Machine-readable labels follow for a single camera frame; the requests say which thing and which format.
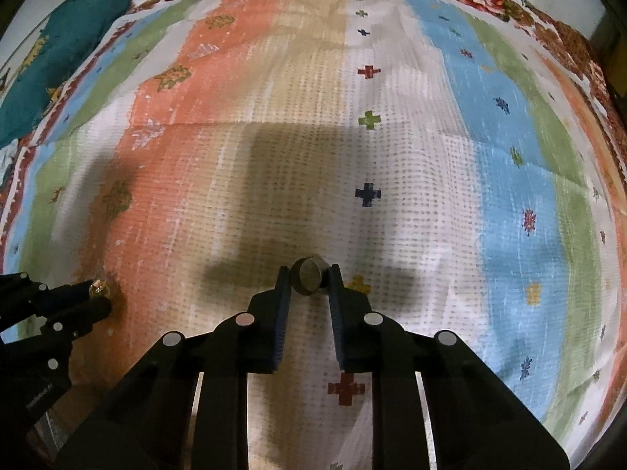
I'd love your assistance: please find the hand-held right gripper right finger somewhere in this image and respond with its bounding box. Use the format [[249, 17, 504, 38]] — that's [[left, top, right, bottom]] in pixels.
[[327, 263, 572, 470]]

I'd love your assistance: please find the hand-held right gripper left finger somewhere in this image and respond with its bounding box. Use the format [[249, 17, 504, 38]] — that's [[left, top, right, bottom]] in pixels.
[[56, 264, 291, 470]]

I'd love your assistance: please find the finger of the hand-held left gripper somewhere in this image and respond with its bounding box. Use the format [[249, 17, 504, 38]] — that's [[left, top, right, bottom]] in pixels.
[[0, 271, 97, 330], [41, 296, 113, 340]]

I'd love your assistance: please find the amber bead bracelet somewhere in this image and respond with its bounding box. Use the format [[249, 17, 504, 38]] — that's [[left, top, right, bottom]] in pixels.
[[88, 277, 116, 300]]

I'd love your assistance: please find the grey stone bracelet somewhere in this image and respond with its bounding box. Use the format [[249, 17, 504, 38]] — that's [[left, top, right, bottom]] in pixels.
[[290, 255, 328, 297]]

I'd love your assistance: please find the square grey jewelry box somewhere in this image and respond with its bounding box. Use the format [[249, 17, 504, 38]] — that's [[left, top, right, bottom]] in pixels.
[[28, 399, 70, 457]]

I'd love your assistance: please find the white patterned cloth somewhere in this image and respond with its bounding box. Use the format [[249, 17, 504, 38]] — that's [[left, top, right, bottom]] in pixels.
[[0, 138, 23, 183]]

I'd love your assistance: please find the cream patterned sheet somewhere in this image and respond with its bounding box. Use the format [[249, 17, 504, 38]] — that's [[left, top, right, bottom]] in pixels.
[[0, 0, 107, 94]]

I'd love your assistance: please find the teal pillow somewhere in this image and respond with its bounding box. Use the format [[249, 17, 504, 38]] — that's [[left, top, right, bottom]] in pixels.
[[0, 0, 139, 150]]

